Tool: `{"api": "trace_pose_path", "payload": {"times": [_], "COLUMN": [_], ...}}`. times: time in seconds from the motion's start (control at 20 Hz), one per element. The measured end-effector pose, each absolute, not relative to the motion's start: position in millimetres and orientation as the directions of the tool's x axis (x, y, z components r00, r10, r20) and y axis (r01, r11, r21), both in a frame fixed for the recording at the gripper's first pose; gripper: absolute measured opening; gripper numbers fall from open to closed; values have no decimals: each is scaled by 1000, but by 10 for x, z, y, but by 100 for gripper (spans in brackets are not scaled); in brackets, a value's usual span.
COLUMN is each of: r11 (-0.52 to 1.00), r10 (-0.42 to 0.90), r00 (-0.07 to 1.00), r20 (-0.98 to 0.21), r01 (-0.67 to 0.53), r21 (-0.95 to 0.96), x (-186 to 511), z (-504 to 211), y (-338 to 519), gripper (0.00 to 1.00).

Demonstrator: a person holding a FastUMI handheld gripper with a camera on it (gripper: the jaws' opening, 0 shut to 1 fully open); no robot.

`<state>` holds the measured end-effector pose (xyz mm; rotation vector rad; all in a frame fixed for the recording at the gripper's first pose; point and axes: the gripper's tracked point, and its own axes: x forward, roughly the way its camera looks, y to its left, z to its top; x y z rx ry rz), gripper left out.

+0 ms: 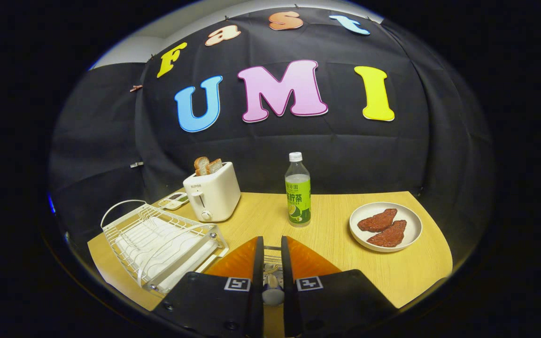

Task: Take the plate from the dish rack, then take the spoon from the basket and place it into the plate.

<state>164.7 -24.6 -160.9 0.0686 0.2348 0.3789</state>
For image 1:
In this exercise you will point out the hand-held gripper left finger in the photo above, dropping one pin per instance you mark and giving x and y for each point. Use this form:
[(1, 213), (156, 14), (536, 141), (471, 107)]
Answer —
[(257, 300)]

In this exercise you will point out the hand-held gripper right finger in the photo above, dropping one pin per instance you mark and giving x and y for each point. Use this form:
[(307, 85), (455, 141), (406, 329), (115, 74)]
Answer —
[(288, 305)]

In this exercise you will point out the white divided seasoning dish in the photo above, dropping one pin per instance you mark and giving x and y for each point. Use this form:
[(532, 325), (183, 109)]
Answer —
[(173, 202)]

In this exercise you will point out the cream plate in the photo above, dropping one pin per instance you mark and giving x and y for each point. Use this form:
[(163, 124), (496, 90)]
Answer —
[(411, 225)]

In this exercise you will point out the green label drink bottle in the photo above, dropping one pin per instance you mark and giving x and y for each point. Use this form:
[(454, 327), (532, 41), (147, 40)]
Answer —
[(297, 197)]

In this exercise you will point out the white toaster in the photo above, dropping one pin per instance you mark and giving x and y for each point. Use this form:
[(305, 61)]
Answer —
[(216, 192)]

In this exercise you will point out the toasted bread slice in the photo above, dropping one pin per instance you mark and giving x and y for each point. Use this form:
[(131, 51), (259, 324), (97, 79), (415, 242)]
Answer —
[(201, 165), (215, 165)]

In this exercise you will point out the black backdrop cloth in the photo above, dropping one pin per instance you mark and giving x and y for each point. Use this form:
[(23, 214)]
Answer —
[(345, 150)]

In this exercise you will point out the white clip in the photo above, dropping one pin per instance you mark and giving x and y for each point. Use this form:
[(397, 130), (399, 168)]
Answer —
[(136, 164)]

